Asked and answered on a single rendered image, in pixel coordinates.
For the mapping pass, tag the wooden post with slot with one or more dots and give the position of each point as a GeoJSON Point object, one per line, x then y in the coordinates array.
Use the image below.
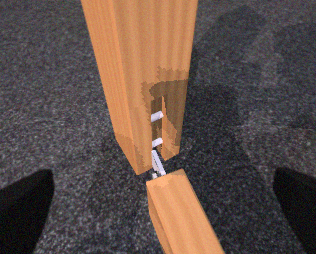
{"type": "Point", "coordinates": [143, 51]}

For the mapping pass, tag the light wooden board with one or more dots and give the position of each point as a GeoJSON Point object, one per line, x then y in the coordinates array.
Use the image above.
{"type": "Point", "coordinates": [179, 220]}

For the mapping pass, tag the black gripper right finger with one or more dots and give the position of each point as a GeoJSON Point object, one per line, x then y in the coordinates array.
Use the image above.
{"type": "Point", "coordinates": [296, 194]}

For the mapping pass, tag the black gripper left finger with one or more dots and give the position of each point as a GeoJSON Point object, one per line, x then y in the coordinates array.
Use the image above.
{"type": "Point", "coordinates": [24, 207]}

